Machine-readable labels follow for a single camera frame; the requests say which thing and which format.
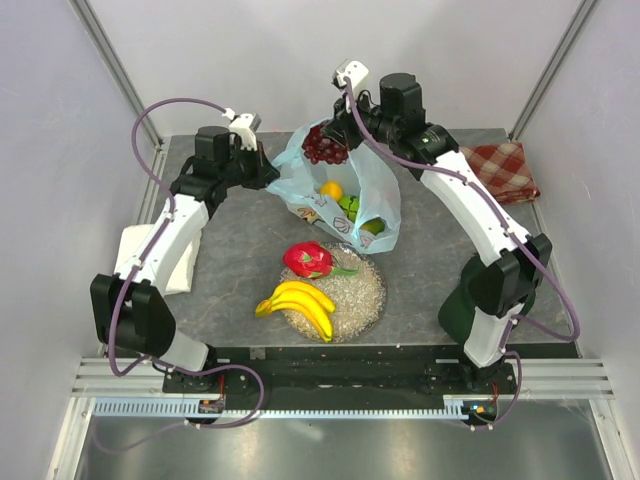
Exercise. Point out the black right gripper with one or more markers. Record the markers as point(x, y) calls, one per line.
point(341, 126)

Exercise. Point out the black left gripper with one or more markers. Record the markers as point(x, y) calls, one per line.
point(265, 173)

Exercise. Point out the dark purple fake grapes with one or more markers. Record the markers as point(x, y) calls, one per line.
point(318, 148)

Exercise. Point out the light blue plastic bag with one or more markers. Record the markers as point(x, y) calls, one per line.
point(364, 174)

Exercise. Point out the red fake dragon fruit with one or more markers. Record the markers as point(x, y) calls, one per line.
point(311, 260)

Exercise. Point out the yellow fake banana bunch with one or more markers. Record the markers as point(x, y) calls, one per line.
point(305, 299)

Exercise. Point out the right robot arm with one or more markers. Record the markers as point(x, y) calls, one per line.
point(403, 134)

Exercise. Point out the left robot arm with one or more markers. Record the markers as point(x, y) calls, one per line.
point(129, 309)

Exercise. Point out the yellow fake lemon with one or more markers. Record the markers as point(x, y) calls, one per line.
point(333, 190)

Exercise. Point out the green fake apple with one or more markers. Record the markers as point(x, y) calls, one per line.
point(350, 206)

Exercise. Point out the white folded towel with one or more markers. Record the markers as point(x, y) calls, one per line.
point(182, 276)

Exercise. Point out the red checkered cloth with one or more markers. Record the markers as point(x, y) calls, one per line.
point(503, 170)

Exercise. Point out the speckled round plate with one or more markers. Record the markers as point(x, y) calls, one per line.
point(360, 299)

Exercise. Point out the dark green baseball cap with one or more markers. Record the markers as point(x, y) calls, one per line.
point(488, 289)

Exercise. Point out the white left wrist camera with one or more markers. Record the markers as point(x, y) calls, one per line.
point(244, 126)

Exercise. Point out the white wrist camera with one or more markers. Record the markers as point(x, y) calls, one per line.
point(355, 72)
point(244, 126)

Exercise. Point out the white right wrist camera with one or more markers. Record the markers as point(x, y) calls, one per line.
point(355, 72)

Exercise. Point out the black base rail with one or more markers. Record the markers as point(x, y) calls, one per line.
point(347, 377)

